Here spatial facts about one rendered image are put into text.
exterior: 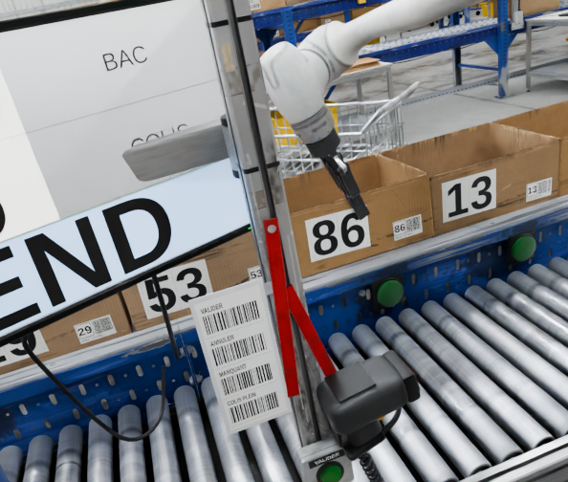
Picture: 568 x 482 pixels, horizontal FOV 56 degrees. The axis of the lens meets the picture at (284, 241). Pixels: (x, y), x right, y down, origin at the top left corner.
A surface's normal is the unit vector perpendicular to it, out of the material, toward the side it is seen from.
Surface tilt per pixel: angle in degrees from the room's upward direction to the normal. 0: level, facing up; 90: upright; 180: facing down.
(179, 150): 90
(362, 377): 8
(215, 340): 90
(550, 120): 90
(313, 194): 87
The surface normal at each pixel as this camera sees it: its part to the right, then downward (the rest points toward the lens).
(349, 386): -0.31, -0.84
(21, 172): 0.59, 0.17
